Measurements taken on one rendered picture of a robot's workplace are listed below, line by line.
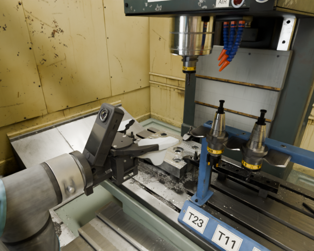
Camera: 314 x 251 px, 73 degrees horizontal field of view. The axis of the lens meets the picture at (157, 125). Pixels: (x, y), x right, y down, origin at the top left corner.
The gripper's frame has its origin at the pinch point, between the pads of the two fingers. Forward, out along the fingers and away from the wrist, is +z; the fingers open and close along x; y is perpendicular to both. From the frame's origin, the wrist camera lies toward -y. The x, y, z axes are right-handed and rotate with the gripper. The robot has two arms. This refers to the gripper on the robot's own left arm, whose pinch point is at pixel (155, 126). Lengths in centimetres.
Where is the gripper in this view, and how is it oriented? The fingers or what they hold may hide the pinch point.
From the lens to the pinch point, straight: 50.4
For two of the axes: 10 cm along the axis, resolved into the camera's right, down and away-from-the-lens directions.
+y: 0.0, 9.0, 4.3
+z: 7.0, -3.0, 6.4
